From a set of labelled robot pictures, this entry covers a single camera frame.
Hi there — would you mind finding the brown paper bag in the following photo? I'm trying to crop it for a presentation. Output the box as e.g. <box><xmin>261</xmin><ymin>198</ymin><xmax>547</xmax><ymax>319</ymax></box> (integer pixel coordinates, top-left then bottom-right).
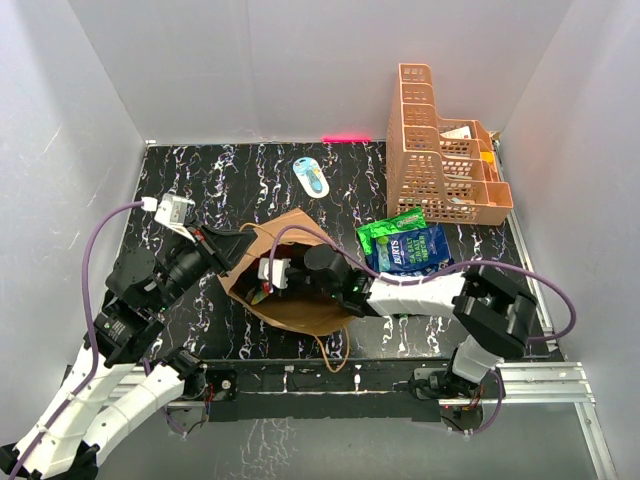
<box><xmin>217</xmin><ymin>207</ymin><xmax>357</xmax><ymax>374</ymax></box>

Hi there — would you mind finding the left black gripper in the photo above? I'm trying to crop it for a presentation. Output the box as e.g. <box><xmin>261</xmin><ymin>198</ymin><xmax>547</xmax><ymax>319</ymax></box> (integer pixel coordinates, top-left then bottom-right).
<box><xmin>151</xmin><ymin>216</ymin><xmax>259</xmax><ymax>312</ymax></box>

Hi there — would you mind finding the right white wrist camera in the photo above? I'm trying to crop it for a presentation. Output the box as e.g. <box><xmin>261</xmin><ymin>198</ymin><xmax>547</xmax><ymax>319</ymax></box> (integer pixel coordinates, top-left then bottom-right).
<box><xmin>257</xmin><ymin>258</ymin><xmax>291</xmax><ymax>293</ymax></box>

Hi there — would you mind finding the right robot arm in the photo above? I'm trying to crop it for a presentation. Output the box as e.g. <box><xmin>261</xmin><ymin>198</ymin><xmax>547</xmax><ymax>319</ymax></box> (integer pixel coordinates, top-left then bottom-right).
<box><xmin>275</xmin><ymin>245</ymin><xmax>537</xmax><ymax>400</ymax></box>

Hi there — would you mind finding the white card in organizer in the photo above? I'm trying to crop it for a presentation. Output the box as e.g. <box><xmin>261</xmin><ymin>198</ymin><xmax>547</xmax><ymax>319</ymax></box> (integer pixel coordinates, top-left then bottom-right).
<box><xmin>440</xmin><ymin>125</ymin><xmax>474</xmax><ymax>140</ymax></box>

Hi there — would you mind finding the orange plastic file organizer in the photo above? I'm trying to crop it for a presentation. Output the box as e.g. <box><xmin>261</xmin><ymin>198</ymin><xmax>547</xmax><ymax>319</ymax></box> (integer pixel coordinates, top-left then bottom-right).
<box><xmin>386</xmin><ymin>63</ymin><xmax>513</xmax><ymax>226</ymax></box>

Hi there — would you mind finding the yellow green snack bag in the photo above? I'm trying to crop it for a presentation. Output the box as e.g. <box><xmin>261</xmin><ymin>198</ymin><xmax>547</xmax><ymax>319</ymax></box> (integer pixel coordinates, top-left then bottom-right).
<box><xmin>246</xmin><ymin>284</ymin><xmax>270</xmax><ymax>306</ymax></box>

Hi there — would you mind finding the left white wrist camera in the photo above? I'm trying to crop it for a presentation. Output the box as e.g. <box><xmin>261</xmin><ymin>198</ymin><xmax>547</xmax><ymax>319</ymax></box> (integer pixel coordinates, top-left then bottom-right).
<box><xmin>141</xmin><ymin>193</ymin><xmax>195</xmax><ymax>242</ymax></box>

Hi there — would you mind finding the green Chuba cassava chips bag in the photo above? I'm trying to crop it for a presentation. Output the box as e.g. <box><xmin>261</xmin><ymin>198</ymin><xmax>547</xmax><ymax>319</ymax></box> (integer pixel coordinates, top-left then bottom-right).
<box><xmin>356</xmin><ymin>207</ymin><xmax>428</xmax><ymax>262</ymax></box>

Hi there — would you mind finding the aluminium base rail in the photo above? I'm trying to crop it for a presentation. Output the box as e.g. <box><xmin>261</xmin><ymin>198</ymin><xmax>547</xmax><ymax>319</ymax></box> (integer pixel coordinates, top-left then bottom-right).
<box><xmin>107</xmin><ymin>359</ymin><xmax>619</xmax><ymax>480</ymax></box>

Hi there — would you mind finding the blue correction tape blister pack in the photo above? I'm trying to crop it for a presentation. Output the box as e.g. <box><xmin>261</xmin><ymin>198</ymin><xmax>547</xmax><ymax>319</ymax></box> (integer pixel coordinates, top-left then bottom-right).
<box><xmin>292</xmin><ymin>157</ymin><xmax>329</xmax><ymax>199</ymax></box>

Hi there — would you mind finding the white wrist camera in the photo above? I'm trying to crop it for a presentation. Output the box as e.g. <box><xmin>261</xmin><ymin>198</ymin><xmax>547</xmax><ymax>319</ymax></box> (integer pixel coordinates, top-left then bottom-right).
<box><xmin>141</xmin><ymin>193</ymin><xmax>195</xmax><ymax>242</ymax></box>
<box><xmin>257</xmin><ymin>258</ymin><xmax>291</xmax><ymax>293</ymax></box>

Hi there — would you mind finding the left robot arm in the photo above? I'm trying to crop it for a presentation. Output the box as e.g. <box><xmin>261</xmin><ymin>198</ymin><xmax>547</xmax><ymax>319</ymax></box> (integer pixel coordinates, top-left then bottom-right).
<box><xmin>1</xmin><ymin>222</ymin><xmax>257</xmax><ymax>479</ymax></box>

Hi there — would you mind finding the blue Burts chips bag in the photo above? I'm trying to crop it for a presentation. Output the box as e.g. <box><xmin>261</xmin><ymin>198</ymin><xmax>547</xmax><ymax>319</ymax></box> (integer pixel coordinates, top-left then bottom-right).
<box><xmin>366</xmin><ymin>225</ymin><xmax>454</xmax><ymax>276</ymax></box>

